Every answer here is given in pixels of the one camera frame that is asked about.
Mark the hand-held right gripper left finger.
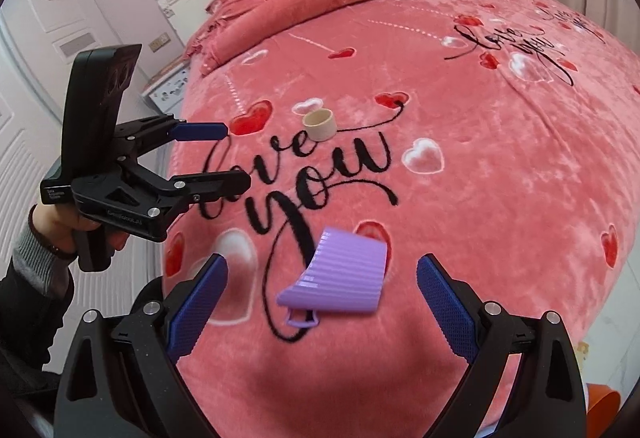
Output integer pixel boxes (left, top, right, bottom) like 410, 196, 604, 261
54, 253, 230, 438

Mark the small beige cup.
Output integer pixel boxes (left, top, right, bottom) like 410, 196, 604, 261
302, 109, 337, 141

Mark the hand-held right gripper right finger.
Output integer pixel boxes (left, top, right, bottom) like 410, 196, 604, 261
416, 253, 587, 438

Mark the person's left hand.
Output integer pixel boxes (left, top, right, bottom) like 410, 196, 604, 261
29, 203, 128, 259

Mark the purple ribbed plastic bin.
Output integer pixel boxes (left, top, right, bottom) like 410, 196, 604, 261
276, 227, 390, 330

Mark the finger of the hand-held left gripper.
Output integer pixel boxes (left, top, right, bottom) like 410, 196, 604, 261
131, 158, 252, 219
114, 115, 229, 155

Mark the dark bead bracelet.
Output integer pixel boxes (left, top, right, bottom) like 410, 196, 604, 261
29, 207, 77, 260

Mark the folded red quilt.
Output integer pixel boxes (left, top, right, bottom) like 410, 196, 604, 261
184, 0, 502, 78

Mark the pink heart-print blanket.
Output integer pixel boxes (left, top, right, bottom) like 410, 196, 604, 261
162, 0, 640, 438

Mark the orange plastic object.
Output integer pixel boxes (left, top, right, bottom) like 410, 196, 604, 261
582, 385, 623, 438

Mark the white panelled door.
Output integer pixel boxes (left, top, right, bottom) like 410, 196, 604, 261
0, 0, 173, 239

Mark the person's left forearm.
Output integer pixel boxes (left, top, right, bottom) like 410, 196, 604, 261
0, 221, 78, 399

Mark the white nightstand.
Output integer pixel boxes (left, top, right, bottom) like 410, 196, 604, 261
140, 58, 191, 114

